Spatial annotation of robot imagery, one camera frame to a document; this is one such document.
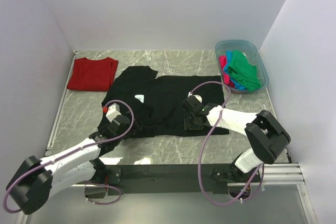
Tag black t shirt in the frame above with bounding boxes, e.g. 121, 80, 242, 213
101, 66, 224, 138

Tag clear blue plastic bin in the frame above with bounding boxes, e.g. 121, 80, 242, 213
215, 40, 269, 94

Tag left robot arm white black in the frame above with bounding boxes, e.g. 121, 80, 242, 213
3, 115, 142, 215

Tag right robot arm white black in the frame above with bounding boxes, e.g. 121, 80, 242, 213
182, 95, 291, 182

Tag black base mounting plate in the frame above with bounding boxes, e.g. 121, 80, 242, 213
104, 164, 263, 196

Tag folded red t shirt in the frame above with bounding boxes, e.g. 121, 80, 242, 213
67, 57, 119, 92

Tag pink t shirt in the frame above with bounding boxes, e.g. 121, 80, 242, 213
218, 53, 235, 88

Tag green t shirt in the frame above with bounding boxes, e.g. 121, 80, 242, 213
227, 50, 261, 91

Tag blue t shirt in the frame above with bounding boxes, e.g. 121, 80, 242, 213
226, 50, 247, 91

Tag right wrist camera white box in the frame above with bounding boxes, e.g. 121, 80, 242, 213
187, 92, 203, 103

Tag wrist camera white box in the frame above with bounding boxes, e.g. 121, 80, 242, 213
187, 92, 203, 103
103, 103, 121, 122

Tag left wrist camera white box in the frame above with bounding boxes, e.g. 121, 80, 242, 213
103, 103, 121, 122

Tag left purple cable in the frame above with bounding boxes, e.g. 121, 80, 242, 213
4, 100, 135, 213

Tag aluminium rail left edge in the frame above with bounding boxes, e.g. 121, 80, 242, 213
44, 50, 79, 156

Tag aluminium rail front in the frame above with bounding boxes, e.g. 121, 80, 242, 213
262, 163, 305, 185

